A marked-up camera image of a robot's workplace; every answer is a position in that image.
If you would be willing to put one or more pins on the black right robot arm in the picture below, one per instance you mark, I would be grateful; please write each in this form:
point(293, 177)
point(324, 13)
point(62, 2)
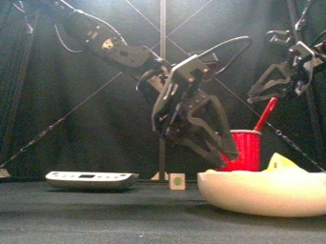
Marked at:
point(312, 19)

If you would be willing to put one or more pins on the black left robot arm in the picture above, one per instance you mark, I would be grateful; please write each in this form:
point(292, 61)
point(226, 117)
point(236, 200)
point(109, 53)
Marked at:
point(98, 35)

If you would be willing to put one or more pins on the red plastic spoon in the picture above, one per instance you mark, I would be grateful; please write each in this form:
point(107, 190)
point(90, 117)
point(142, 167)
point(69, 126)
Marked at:
point(266, 112)

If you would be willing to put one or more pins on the red plastic cup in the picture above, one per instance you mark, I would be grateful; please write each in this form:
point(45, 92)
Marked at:
point(248, 149)

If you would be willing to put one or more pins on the white cube with green dot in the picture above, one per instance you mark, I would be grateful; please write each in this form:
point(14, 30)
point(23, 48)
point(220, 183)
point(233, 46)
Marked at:
point(177, 181)

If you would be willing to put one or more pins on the white round bowl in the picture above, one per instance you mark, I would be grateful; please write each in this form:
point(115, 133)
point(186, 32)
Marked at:
point(264, 193)

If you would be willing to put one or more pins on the grey flat digital scale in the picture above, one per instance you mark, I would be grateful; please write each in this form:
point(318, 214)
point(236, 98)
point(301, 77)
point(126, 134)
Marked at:
point(91, 181)

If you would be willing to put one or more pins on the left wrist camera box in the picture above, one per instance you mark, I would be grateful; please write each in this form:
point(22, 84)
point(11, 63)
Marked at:
point(209, 65)

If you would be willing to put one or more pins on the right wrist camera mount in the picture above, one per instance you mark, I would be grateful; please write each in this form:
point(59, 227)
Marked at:
point(278, 37)

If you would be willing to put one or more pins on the grey vertical frame pole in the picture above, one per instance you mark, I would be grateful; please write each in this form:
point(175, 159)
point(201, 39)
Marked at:
point(162, 28)

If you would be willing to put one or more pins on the white frame foot bracket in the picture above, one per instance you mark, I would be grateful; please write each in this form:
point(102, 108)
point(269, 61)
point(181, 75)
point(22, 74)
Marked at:
point(4, 173)

